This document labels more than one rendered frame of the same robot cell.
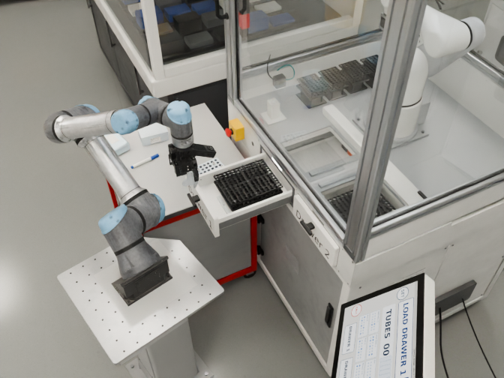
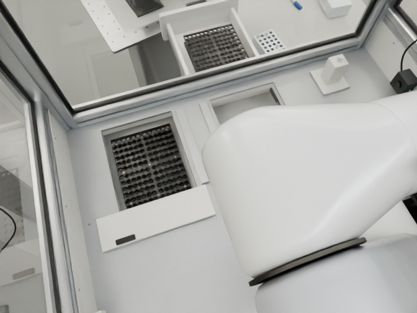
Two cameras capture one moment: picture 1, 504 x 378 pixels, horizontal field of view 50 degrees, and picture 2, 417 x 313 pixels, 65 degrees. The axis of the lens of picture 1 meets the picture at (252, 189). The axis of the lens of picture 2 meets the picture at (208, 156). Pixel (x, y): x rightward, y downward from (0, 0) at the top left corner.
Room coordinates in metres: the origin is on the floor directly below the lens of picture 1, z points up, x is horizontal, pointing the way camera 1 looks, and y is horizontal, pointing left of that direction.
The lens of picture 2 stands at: (1.56, -0.76, 1.73)
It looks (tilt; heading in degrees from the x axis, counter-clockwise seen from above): 64 degrees down; 98
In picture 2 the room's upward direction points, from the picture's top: 1 degrees counter-clockwise
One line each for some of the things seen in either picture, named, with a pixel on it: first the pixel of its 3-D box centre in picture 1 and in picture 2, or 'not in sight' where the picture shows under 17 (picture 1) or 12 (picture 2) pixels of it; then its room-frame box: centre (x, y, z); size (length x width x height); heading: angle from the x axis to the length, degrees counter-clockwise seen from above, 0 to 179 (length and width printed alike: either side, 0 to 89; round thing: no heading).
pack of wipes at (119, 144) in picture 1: (112, 142); not in sight; (1.86, 0.64, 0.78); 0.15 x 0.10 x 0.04; 40
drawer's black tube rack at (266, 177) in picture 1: (247, 186); not in sight; (1.49, 0.02, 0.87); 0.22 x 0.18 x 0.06; 116
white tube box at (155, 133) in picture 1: (153, 133); not in sight; (1.92, 0.46, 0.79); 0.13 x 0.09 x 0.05; 112
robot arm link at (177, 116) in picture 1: (179, 119); not in sight; (1.38, 0.24, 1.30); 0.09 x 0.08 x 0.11; 58
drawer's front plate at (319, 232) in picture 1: (314, 229); not in sight; (1.26, -0.23, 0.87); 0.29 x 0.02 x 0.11; 26
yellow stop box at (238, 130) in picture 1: (235, 130); not in sight; (1.83, 0.07, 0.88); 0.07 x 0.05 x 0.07; 26
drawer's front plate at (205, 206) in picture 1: (201, 202); not in sight; (1.40, 0.20, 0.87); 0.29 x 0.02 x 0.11; 26
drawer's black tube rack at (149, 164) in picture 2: not in sight; (151, 169); (1.35, -0.41, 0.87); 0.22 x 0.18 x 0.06; 116
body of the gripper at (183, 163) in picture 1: (183, 156); not in sight; (1.38, 0.24, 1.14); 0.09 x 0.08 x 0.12; 116
